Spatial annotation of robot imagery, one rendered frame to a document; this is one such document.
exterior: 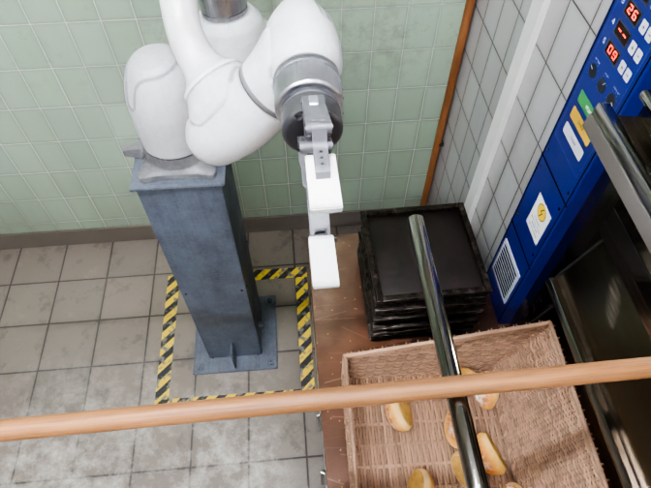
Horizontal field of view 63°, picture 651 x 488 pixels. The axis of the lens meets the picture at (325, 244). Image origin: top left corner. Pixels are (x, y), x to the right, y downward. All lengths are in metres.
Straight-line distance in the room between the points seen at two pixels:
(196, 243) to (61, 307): 1.08
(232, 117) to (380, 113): 1.24
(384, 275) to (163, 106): 0.64
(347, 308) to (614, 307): 0.71
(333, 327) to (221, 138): 0.83
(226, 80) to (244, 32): 0.43
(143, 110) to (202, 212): 0.31
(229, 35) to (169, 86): 0.17
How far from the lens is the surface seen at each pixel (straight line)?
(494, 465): 1.37
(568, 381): 0.85
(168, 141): 1.23
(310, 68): 0.68
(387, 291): 1.31
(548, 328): 1.31
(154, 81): 1.16
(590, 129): 0.87
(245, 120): 0.78
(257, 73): 0.76
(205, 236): 1.45
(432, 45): 1.85
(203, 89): 0.81
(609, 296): 1.16
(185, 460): 2.04
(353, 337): 1.50
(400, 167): 2.20
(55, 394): 2.28
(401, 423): 1.36
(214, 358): 2.13
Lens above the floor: 1.93
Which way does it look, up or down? 55 degrees down
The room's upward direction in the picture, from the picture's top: straight up
